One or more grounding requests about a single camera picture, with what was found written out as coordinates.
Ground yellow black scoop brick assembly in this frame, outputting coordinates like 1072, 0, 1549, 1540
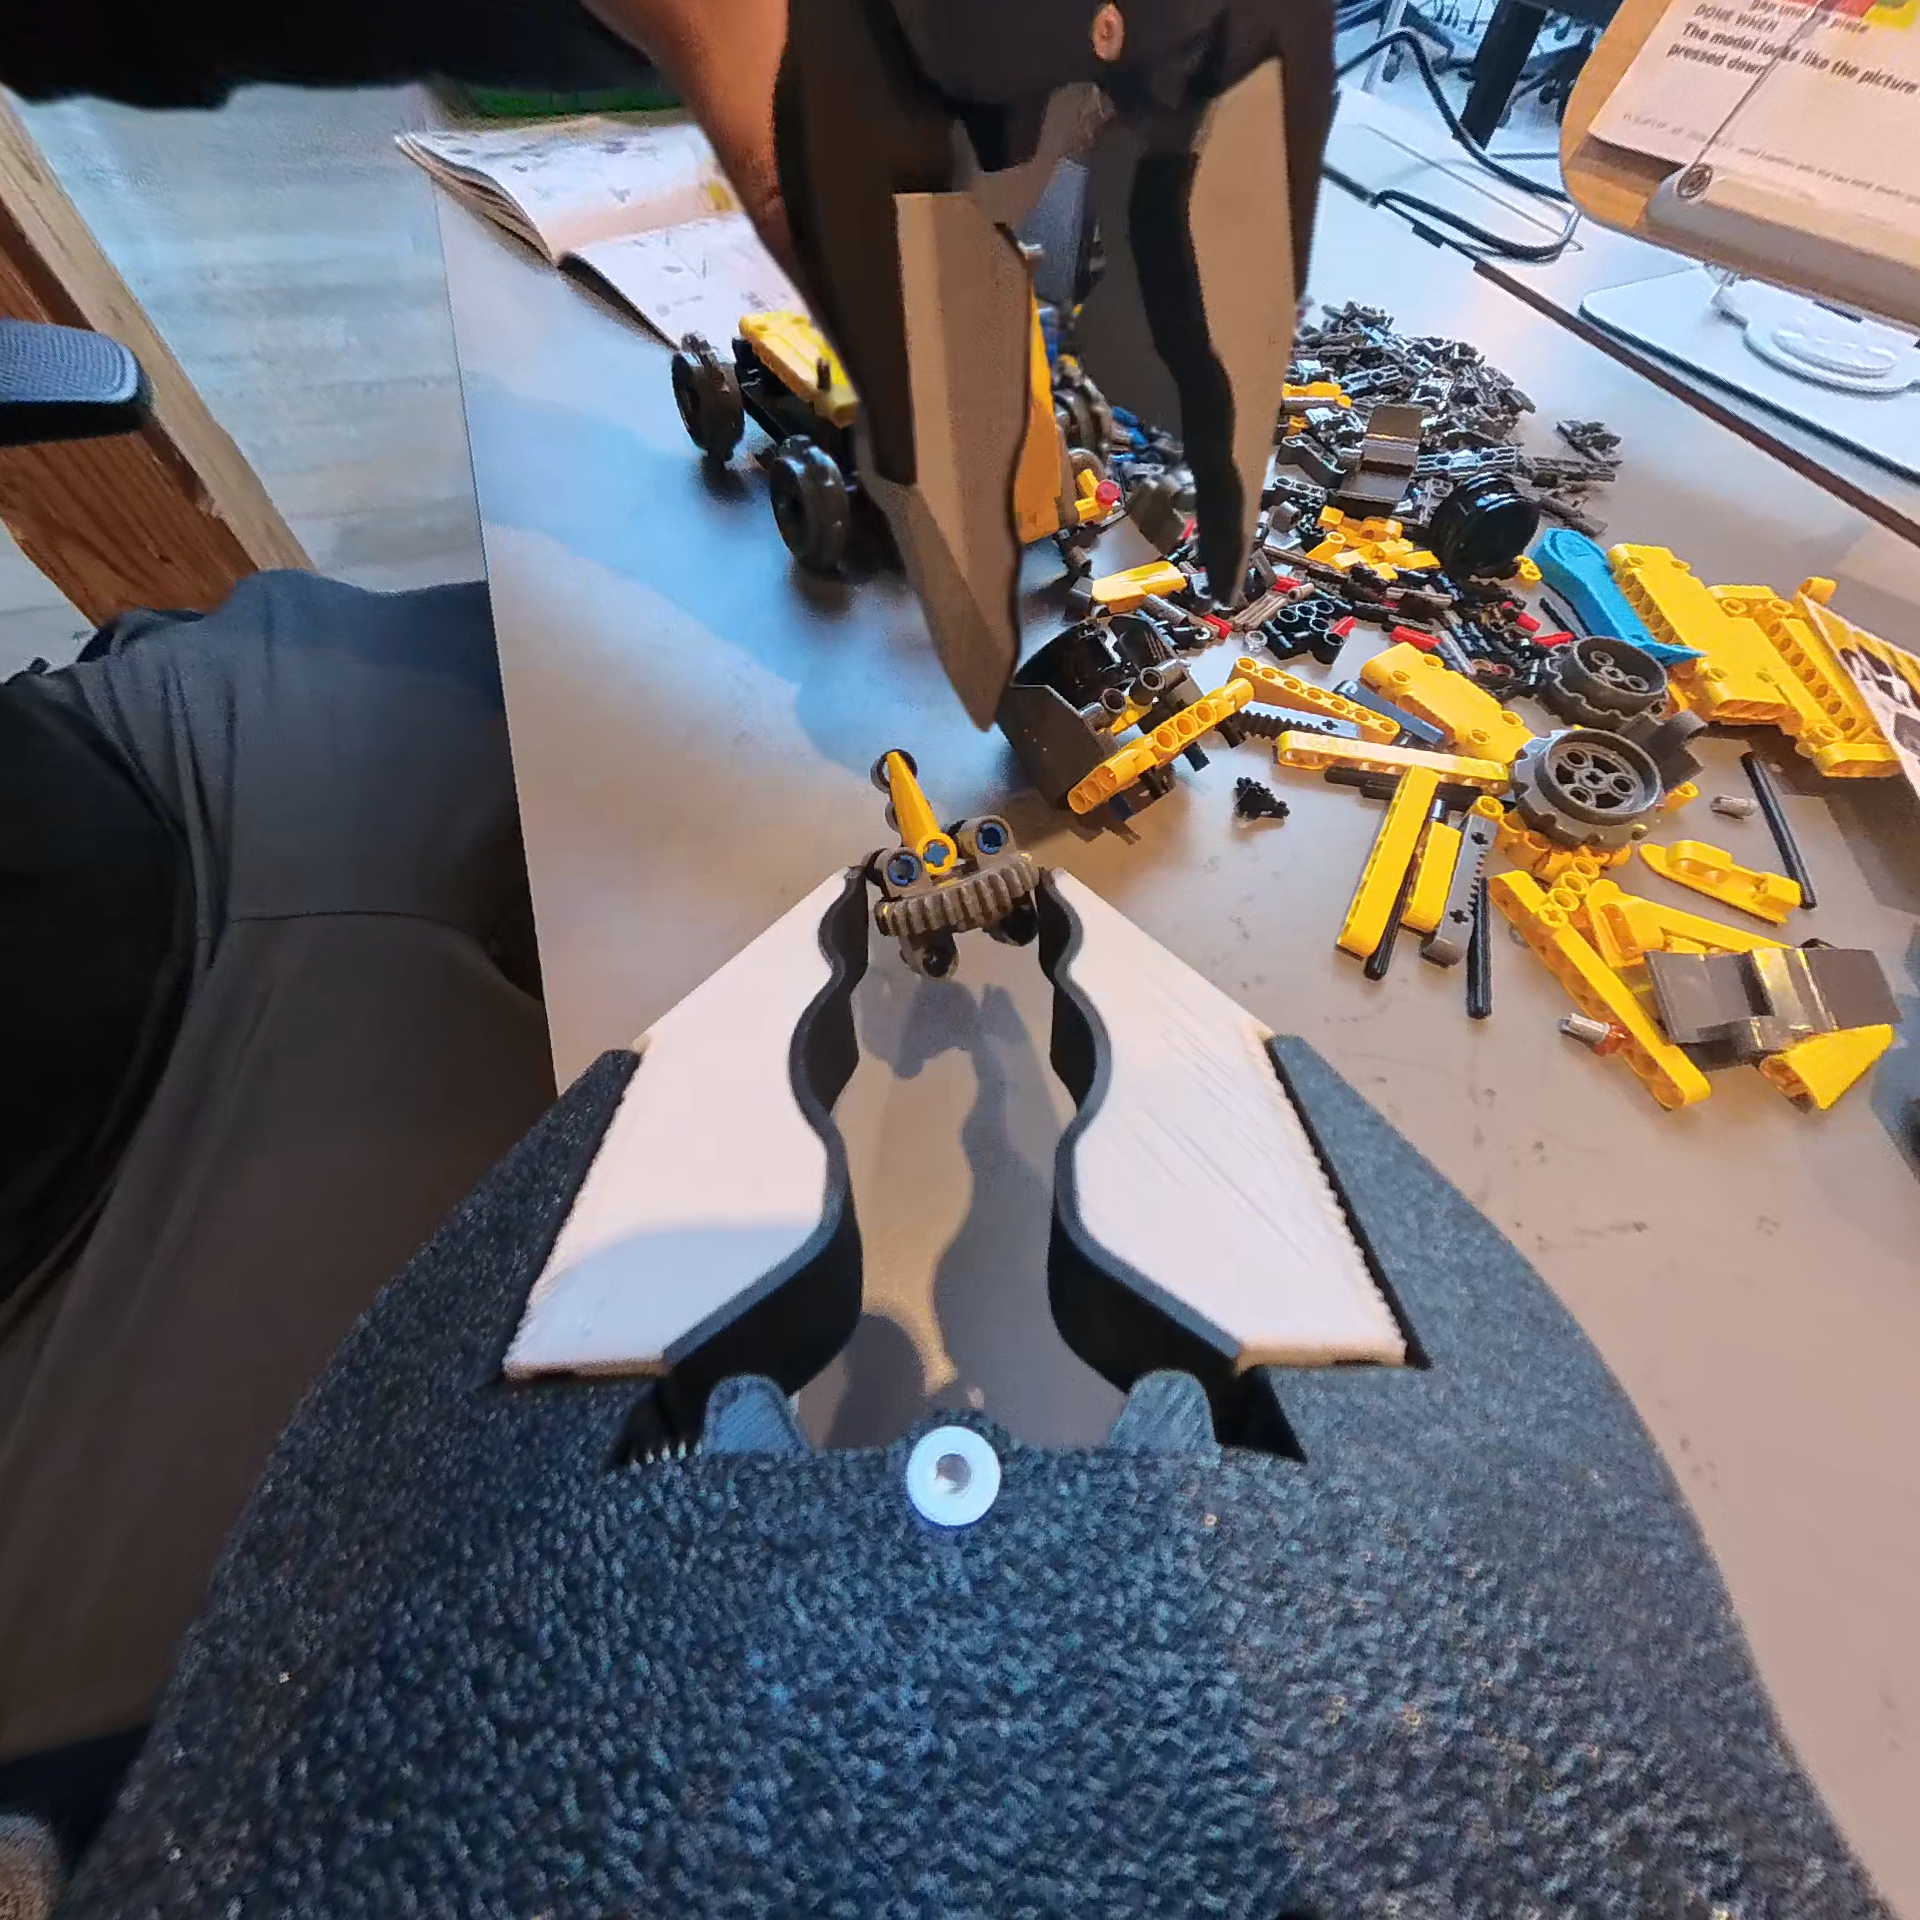
999, 612, 1262, 816

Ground person's grey pants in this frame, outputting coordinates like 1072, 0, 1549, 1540
0, 568, 559, 1763

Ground wooden document stand with sheet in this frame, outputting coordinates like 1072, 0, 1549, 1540
1558, 0, 1920, 289

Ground person's black top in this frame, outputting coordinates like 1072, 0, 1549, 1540
0, 674, 199, 1308

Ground grey gear brick assembly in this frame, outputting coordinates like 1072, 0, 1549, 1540
861, 744, 1043, 978

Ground black cable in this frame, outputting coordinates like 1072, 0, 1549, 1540
1324, 28, 1585, 264

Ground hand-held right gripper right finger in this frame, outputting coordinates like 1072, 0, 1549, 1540
1031, 867, 1415, 1412

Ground black rubber tire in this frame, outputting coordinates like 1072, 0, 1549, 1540
1427, 468, 1545, 581

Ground pile of small brick parts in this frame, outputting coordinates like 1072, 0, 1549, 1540
1048, 300, 1920, 1121

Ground grey toy wheel hub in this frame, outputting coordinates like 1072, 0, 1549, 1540
1537, 634, 1675, 730
1507, 725, 1675, 851

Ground white desk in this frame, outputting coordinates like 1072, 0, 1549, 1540
1324, 84, 1920, 526

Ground grey desk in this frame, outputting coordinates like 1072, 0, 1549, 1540
433, 88, 1920, 1920

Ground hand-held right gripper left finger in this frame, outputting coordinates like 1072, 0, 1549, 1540
502, 867, 868, 1404

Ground white stand base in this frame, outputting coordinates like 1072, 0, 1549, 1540
1581, 264, 1920, 401

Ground person's left hand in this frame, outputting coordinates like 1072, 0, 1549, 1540
584, 0, 805, 282

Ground white instruction booklet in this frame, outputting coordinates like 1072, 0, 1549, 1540
395, 121, 819, 354

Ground yellow black brick vehicle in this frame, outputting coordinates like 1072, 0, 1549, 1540
666, 305, 1140, 581

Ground wooden beam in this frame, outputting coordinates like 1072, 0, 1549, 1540
0, 88, 318, 630

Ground blue curved brick piece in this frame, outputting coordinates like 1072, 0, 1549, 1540
1531, 526, 1705, 670

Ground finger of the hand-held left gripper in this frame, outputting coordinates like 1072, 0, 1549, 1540
873, 186, 1043, 736
1119, 57, 1305, 607

